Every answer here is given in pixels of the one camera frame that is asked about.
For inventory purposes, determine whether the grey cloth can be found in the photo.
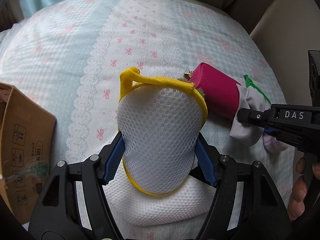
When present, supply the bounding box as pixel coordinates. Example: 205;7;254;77
229;84;270;146

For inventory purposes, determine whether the lilac fluffy scrunchie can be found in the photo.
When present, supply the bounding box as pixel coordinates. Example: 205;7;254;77
263;133;289;154

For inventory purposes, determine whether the green snack packet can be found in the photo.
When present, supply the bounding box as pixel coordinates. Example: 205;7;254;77
244;74;272;105

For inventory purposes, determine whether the white dotted cloth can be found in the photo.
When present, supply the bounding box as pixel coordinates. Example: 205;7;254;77
104;165;216;226

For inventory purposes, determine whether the yellow-rimmed white mesh pad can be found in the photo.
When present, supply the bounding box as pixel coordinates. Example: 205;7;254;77
117;67;208;196

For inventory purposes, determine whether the magenta soft case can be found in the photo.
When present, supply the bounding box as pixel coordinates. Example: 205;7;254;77
189;63;240;120

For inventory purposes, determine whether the person right hand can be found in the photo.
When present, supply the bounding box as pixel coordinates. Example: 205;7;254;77
287;158;307;221

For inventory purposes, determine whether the cardboard box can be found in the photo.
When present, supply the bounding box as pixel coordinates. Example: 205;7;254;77
1;83;56;224

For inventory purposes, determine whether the patterned bed quilt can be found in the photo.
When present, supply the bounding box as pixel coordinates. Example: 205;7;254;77
0;0;296;240

